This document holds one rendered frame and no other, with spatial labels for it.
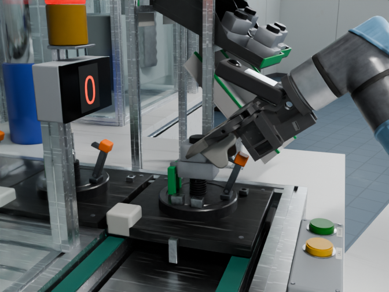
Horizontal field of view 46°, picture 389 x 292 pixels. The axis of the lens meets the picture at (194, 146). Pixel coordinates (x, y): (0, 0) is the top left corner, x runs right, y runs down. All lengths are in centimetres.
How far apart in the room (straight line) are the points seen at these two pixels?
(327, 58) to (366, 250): 42
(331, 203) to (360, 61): 53
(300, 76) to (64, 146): 35
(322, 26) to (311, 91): 826
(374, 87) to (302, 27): 844
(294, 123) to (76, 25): 35
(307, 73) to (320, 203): 50
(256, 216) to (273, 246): 8
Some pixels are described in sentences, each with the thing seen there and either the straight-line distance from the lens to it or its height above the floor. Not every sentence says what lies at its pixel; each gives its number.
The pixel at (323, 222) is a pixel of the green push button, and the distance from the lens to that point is 78.
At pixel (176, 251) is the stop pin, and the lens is 72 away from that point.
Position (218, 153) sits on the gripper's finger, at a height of 108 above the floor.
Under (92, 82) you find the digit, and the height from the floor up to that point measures 121.
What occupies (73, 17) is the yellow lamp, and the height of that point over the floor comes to 129.
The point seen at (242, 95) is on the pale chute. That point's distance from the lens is 110.
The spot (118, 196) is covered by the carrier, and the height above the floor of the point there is 97.
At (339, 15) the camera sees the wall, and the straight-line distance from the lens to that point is 883.
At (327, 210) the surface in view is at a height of 86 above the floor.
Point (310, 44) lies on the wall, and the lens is 904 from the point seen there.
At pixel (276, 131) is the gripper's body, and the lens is 73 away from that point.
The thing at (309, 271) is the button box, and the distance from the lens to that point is 67.
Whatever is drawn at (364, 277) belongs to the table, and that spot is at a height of 86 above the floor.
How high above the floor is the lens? 130
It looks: 17 degrees down
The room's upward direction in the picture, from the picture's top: straight up
